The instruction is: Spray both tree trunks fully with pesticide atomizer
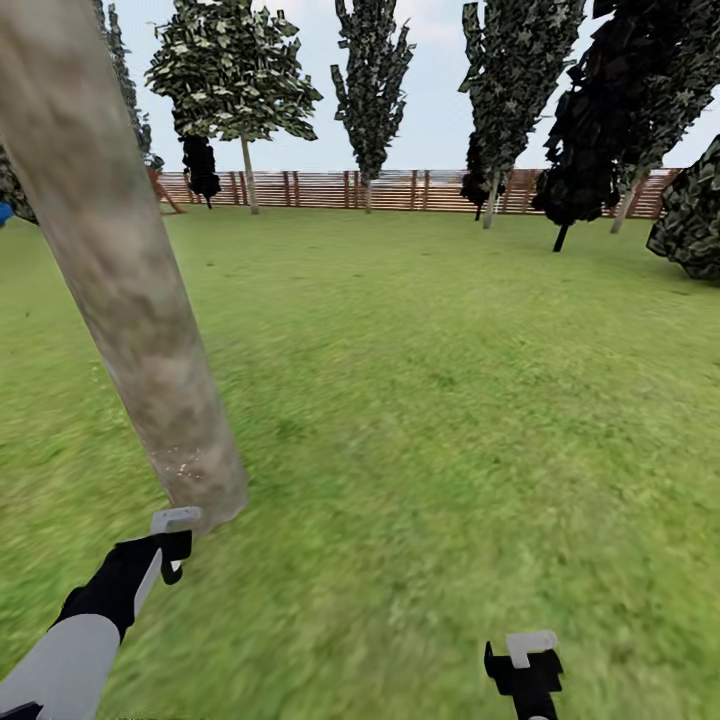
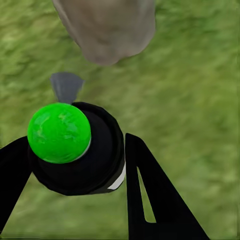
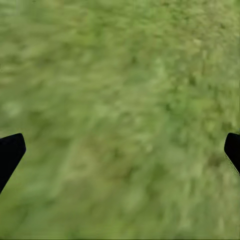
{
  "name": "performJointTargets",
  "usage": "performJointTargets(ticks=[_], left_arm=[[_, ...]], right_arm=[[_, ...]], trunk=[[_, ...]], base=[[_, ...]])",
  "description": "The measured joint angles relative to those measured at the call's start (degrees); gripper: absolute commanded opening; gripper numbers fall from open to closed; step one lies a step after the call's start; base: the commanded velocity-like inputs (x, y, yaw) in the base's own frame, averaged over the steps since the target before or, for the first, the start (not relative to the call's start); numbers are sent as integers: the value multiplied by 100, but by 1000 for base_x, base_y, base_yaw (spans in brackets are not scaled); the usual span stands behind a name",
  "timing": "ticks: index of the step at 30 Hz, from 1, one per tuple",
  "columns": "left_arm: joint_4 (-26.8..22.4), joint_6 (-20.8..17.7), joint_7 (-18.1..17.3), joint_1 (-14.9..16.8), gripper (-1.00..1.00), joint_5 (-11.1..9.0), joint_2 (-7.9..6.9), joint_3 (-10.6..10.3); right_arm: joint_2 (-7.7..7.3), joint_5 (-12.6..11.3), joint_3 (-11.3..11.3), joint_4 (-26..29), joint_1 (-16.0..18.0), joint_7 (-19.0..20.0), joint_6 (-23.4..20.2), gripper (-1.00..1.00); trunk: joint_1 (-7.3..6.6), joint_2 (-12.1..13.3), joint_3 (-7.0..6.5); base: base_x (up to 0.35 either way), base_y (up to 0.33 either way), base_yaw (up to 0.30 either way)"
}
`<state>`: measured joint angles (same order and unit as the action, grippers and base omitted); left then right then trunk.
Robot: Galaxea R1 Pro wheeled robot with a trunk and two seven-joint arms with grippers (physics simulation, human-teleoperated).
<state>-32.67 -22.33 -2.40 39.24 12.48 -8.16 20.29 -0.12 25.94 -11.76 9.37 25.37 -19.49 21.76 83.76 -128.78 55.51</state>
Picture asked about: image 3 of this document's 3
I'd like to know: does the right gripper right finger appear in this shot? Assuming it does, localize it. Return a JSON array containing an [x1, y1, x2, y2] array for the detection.
[[224, 132, 240, 173]]

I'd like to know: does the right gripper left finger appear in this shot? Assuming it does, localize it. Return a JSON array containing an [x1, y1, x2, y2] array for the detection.
[[0, 133, 26, 193]]

